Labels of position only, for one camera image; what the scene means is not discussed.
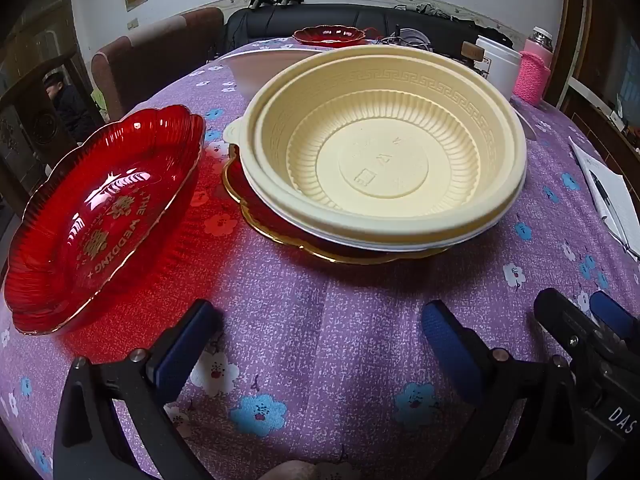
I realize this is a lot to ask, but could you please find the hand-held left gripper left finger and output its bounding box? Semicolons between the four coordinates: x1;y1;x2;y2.
52;299;224;480

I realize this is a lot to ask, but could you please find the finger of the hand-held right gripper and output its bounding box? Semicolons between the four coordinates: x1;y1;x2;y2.
534;288;626;376
591;290;640;357

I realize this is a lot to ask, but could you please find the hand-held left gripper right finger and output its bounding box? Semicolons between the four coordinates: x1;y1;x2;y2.
422;300;588;480

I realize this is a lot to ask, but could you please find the red plate thick gold rim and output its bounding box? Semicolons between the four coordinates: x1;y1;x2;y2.
221;144;451;265

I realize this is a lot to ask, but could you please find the red glass plate gold print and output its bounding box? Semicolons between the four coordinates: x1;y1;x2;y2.
0;104;207;336

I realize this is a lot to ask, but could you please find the cream plastic bowl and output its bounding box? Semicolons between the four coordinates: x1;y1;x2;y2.
258;55;526;238
223;45;529;248

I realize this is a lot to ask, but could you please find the white notebook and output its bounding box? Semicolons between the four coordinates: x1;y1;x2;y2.
569;137;640;261

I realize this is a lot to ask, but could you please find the black pen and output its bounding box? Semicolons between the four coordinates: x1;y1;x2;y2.
589;170;621;222

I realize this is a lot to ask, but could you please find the purple floral tablecloth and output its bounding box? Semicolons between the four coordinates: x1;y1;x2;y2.
0;37;640;480

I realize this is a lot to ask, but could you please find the pink knit-sleeved bottle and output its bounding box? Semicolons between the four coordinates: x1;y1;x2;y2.
517;26;555;107

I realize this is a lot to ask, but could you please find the white plastic container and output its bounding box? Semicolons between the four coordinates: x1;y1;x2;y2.
475;35;523;102

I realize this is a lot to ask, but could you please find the brown upholstered armchair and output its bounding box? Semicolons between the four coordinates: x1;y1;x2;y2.
91;7;224;122

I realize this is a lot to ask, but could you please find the black leather sofa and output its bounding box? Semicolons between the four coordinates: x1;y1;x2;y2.
225;4;516;53

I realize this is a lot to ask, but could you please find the small red glass plate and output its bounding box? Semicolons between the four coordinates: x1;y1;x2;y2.
292;25;368;47

